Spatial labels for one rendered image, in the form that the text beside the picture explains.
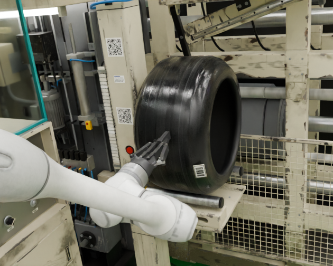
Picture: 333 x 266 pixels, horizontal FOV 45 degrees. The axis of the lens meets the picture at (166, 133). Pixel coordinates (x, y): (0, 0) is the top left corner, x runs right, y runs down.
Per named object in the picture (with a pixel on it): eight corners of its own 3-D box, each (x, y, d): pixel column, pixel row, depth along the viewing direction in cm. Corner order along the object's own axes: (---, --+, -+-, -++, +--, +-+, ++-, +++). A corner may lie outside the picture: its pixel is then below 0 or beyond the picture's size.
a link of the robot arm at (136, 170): (110, 169, 119) (120, 159, 123) (117, 194, 123) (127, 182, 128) (137, 173, 115) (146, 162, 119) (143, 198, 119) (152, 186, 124)
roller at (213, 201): (142, 197, 173) (142, 188, 172) (148, 193, 177) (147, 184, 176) (220, 210, 157) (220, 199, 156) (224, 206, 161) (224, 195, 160)
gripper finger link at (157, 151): (145, 158, 127) (148, 158, 126) (160, 139, 135) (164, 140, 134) (147, 168, 128) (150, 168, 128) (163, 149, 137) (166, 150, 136)
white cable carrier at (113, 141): (114, 168, 186) (97, 66, 169) (119, 163, 190) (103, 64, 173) (122, 169, 184) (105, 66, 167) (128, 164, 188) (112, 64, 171)
